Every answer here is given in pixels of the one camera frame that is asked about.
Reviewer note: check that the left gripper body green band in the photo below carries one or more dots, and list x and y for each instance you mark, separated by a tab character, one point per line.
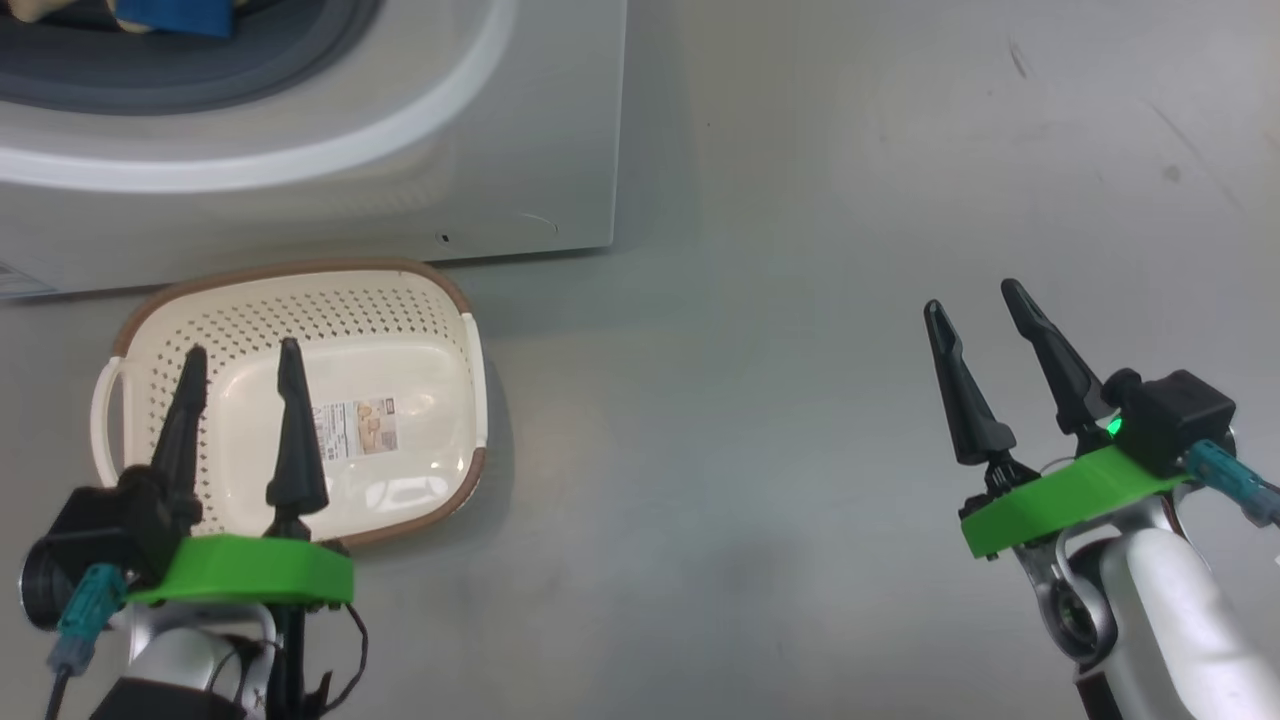
250	570

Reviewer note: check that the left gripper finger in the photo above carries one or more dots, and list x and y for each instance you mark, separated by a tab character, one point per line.
185	430
297	450

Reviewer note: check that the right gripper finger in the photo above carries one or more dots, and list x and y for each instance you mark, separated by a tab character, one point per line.
1065	380
975	410

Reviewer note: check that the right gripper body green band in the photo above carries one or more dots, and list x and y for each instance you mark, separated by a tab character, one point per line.
1060	500

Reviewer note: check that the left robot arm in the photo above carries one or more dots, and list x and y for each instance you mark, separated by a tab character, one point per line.
185	665

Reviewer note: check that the basket product label sticker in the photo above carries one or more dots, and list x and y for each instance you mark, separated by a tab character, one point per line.
358	428

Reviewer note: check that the cream perforated laundry basket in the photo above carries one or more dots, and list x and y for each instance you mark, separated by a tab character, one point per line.
400	330

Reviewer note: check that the grey rubber door gasket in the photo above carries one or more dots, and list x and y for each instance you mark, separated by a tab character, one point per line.
200	85

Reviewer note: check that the white front-load washing machine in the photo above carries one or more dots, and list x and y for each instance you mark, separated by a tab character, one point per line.
500	150

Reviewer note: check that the left wrist black cylinder motor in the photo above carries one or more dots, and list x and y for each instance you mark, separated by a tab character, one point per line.
42	590

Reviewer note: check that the blue energy label sticker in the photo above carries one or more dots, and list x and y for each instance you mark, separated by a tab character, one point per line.
20	282

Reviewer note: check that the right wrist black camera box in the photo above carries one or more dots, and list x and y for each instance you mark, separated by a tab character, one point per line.
1175	415

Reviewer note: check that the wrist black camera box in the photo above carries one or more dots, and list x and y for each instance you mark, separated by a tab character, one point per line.
110	520
1175	415

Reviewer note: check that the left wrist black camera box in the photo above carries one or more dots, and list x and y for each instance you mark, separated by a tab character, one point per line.
110	520

